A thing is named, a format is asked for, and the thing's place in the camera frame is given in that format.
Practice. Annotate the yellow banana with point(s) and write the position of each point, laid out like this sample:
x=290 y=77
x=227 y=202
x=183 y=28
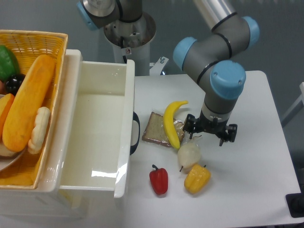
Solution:
x=168 y=123

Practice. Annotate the white metal bracket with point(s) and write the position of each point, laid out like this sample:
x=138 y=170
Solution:
x=158 y=68

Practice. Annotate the black drawer handle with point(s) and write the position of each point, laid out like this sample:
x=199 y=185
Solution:
x=136 y=132

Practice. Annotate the wrapped brown bread slice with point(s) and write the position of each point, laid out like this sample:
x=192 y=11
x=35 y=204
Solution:
x=155 y=133

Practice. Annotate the small white twisted bread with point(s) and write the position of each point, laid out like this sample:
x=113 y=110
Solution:
x=39 y=131

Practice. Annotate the white frame at right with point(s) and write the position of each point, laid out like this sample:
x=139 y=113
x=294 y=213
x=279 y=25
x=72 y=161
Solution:
x=294 y=109

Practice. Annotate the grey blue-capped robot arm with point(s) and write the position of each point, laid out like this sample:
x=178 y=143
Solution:
x=208 y=63

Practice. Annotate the yellow wicker basket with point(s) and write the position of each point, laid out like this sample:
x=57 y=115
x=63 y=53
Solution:
x=27 y=46

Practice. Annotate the black round fruit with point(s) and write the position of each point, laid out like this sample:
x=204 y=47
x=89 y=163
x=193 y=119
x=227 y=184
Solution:
x=13 y=83

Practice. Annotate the orange wedge food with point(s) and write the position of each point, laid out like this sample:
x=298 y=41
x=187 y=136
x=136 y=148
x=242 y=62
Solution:
x=5 y=104

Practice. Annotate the white drawer cabinet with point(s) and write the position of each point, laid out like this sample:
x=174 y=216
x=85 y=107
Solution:
x=47 y=199

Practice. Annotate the yellow bell pepper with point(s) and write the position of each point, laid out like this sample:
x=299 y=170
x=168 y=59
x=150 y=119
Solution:
x=197 y=179

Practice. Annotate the red bell pepper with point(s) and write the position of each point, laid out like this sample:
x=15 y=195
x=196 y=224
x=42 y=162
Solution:
x=159 y=180

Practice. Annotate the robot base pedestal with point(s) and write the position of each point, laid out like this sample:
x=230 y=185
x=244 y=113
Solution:
x=132 y=41

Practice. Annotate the green pepper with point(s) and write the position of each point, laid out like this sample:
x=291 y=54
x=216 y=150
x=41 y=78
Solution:
x=8 y=63

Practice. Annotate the black object at edge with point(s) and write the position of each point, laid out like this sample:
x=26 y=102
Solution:
x=295 y=204

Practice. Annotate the pale white pear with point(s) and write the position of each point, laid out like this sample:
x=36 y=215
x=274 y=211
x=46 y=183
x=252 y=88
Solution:
x=188 y=155

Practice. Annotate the white plastic drawer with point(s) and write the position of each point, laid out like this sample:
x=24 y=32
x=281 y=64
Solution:
x=99 y=145

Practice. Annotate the long orange baguette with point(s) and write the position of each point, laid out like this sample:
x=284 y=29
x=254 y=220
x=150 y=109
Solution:
x=19 y=122

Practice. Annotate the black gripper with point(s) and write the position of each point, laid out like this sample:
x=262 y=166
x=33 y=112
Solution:
x=226 y=133

